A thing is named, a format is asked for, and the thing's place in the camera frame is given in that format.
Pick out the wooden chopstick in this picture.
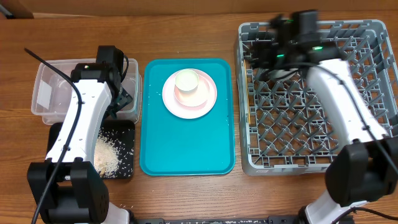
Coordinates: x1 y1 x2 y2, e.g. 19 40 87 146
246 95 251 124
243 59 250 110

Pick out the rice food waste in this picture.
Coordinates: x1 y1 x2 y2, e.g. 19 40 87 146
94 125 135 179

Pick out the grey bowl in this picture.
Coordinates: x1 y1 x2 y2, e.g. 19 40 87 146
267 68 299 82

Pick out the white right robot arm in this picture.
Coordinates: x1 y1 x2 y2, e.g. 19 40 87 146
251 10 397 223

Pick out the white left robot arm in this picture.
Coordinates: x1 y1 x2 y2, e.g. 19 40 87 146
26 45 134 223

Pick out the grey dishwasher rack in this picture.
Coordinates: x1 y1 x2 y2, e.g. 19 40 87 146
236 20 397 176

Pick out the black tray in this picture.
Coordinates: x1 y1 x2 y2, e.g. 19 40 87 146
62 120 135 179

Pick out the large pink plate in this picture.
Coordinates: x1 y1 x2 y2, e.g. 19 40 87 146
162 68 218 119

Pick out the pale green cup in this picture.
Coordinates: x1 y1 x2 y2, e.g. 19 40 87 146
175 69 199 93

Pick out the teal serving tray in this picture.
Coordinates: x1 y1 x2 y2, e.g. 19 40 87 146
139 58 235 176

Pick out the clear plastic bin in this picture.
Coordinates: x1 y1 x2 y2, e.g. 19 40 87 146
31 58 142 125

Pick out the small pink plate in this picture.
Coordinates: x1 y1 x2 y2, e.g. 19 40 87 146
174 76 210 107

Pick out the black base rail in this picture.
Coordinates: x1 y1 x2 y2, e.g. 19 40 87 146
131 215 304 224

